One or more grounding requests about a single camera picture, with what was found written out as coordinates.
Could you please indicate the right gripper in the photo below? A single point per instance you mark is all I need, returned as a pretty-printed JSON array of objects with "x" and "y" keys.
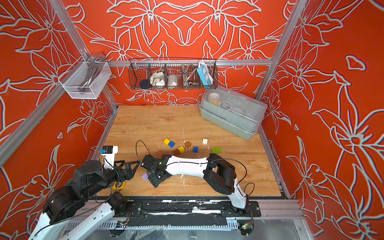
[{"x": 153, "y": 182}]

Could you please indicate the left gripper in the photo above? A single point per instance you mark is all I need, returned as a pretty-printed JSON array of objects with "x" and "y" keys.
[{"x": 124, "y": 176}]

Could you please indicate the lilac lego brick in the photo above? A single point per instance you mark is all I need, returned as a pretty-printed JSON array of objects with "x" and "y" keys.
[{"x": 145, "y": 176}]

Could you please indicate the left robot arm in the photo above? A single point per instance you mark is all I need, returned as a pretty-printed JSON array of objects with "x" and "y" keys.
[{"x": 63, "y": 204}]

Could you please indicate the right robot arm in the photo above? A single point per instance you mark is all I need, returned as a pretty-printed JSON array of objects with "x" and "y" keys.
[{"x": 215, "y": 170}]

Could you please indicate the yellow lego brick far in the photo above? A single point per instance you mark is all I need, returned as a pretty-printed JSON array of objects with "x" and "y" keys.
[{"x": 166, "y": 141}]

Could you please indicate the blue lego brick far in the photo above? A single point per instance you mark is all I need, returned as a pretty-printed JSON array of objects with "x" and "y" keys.
[{"x": 171, "y": 144}]

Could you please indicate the yellow lego brick near brown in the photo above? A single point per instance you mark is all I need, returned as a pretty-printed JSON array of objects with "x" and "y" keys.
[{"x": 181, "y": 149}]

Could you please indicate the brown sloped lego brick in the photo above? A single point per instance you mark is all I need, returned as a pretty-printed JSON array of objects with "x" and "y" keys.
[{"x": 187, "y": 144}]

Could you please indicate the lime green lego brick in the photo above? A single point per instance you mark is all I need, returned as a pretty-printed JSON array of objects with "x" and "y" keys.
[{"x": 216, "y": 150}]

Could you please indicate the yellow tape measure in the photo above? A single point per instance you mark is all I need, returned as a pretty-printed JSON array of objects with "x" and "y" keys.
[{"x": 118, "y": 186}]

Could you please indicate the white cloth in basket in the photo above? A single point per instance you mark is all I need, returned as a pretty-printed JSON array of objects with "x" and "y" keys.
[{"x": 157, "y": 79}]

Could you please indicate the clear plastic bin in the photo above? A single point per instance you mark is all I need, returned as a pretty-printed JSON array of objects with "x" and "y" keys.
[{"x": 85, "y": 80}]

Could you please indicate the grey lidded storage box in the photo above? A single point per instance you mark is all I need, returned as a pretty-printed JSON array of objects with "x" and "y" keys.
[{"x": 230, "y": 110}]

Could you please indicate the black wire basket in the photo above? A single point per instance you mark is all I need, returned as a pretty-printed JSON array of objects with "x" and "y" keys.
[{"x": 180, "y": 73}]

